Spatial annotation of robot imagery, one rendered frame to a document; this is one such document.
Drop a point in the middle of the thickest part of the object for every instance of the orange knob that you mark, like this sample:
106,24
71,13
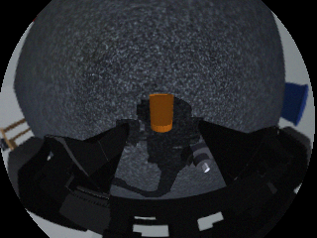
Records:
161,108

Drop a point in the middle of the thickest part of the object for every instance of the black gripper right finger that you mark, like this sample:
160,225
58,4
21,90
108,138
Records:
232,149

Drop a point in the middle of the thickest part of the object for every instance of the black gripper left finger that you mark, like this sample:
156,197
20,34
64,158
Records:
98,157

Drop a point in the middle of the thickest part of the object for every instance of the black round pedestal with silver shaft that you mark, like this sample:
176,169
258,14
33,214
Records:
199,156

